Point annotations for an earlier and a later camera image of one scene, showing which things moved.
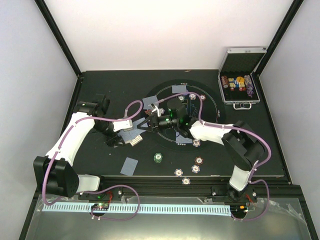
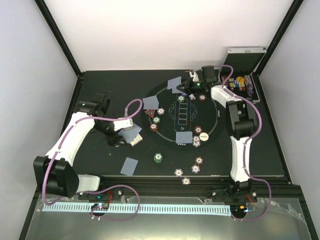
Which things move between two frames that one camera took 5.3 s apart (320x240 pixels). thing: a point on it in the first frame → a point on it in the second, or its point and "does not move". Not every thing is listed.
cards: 180,139 does not move
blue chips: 192,96 does not move
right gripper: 154,124 → 188,83
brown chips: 203,97 does not move
